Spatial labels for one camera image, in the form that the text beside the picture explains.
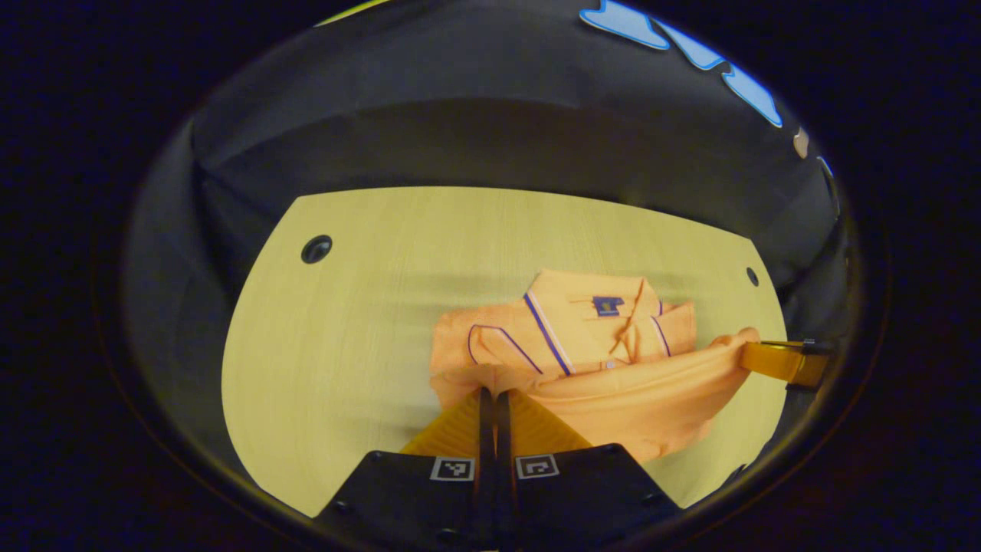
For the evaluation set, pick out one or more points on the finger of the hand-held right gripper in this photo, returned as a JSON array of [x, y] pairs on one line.
[[782, 362]]

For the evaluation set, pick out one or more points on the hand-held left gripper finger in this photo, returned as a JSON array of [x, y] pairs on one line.
[[485, 460], [504, 460]]

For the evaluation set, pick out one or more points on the orange T-shirt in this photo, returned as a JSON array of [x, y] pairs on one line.
[[613, 406]]

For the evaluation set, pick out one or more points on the black table grommet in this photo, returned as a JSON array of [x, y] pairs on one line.
[[316, 249], [752, 276]]

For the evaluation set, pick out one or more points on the black backdrop cloth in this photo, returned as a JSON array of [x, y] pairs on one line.
[[460, 115]]

